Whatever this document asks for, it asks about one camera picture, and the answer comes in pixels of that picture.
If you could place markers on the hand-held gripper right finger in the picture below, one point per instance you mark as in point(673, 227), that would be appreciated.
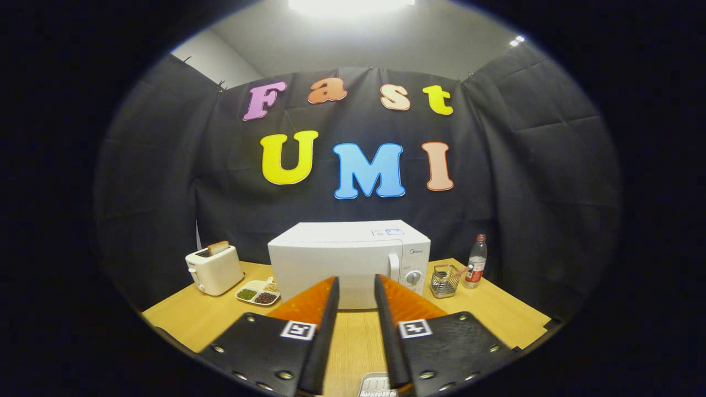
point(389, 336)

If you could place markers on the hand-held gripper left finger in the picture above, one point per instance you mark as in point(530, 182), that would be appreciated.
point(325, 336)

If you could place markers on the white toaster oven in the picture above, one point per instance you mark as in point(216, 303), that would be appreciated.
point(342, 253)

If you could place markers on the cream pop-up toaster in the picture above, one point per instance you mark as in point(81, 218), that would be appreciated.
point(218, 273)

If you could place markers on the small white tray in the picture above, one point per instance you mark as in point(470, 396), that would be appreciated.
point(375, 385)

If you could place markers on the divided white bean dish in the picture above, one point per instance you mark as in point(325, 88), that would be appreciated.
point(256, 292)

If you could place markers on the pink straw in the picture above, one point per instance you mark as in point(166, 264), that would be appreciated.
point(460, 272)

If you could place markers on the clear bottle with red label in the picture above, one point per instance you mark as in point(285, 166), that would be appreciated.
point(475, 264)

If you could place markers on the toast slice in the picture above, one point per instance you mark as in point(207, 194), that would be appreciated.
point(218, 248)

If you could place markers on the black backdrop cloth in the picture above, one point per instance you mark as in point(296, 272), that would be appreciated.
point(524, 193)

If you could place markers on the small ceiling spotlight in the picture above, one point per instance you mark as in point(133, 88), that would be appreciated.
point(517, 41)

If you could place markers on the bright ceiling light panel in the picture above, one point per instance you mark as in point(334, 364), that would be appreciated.
point(353, 5)

